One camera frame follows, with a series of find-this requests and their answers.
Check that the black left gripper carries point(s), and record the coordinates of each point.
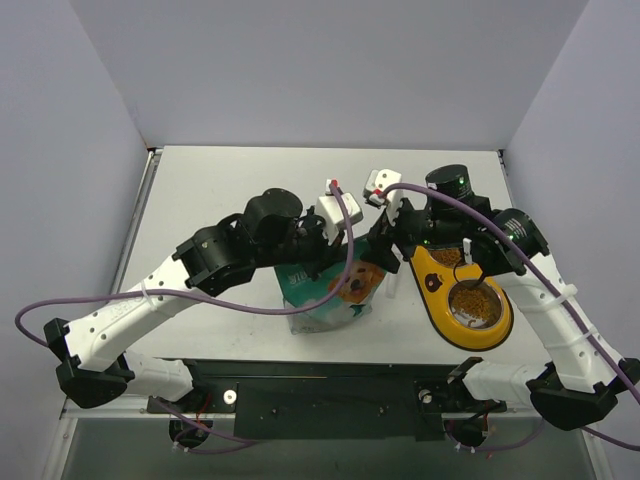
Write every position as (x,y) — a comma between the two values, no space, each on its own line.
(326,252)

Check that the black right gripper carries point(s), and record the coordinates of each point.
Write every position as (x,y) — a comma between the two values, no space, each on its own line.
(382,239)

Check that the clear plastic scoop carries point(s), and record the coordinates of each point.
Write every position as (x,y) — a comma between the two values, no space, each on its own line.
(392,279)

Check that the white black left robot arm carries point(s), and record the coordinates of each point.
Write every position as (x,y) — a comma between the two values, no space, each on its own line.
(97,363)

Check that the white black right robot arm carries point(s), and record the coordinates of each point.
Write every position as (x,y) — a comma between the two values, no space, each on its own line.
(584,376)

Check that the yellow double bowl feeder tray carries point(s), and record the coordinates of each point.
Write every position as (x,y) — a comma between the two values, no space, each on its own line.
(435,273)

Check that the brown kibble in far bowl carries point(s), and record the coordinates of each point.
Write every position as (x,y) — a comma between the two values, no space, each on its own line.
(447,256)

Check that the brown kibble in bowl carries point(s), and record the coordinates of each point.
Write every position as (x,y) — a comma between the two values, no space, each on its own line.
(473,303)
(447,256)

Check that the far steel bowl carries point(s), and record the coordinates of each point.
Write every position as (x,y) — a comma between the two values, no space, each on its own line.
(447,256)

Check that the steel bowl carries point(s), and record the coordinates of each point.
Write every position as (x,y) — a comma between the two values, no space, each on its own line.
(447,256)
(495,300)

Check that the brown kibble in near bowl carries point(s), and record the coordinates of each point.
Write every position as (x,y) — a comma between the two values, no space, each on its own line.
(473,303)

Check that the near steel bowl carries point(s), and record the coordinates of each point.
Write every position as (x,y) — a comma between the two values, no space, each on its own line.
(495,300)

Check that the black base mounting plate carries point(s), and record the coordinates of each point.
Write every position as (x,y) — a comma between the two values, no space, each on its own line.
(325,401)

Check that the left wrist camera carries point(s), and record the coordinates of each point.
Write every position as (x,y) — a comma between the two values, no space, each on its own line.
(327,207)

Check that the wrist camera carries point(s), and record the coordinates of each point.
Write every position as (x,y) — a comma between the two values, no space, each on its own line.
(327,207)
(375,192)

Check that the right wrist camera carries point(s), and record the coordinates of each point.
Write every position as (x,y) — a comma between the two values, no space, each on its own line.
(375,192)

